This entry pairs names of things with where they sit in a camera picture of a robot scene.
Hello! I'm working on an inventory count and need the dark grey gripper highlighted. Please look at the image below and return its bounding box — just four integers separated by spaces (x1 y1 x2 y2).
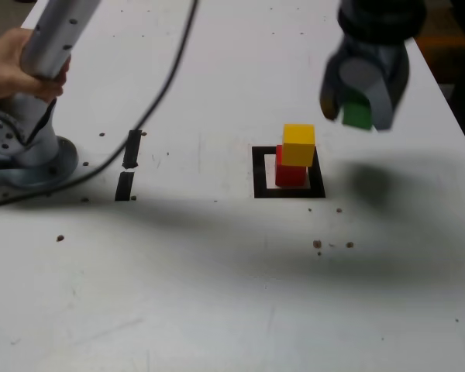
319 36 412 133

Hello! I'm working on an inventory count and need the green cube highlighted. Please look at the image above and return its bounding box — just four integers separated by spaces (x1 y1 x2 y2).
341 98 374 131

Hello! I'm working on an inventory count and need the yellow cube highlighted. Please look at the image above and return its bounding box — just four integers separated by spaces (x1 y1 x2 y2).
281 123 316 168

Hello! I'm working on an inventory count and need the red cube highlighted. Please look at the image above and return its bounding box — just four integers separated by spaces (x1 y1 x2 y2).
274 144 308 188

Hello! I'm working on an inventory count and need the black tape square outline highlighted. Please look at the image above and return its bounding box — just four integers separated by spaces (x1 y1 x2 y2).
251 145 327 200

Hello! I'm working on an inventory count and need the person's hand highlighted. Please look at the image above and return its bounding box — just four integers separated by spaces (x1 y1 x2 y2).
0 26 71 105

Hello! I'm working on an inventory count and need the black tape strip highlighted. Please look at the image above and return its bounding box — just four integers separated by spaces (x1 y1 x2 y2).
114 129 143 202

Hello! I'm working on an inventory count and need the black cable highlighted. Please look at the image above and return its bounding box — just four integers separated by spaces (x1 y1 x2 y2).
0 0 200 210

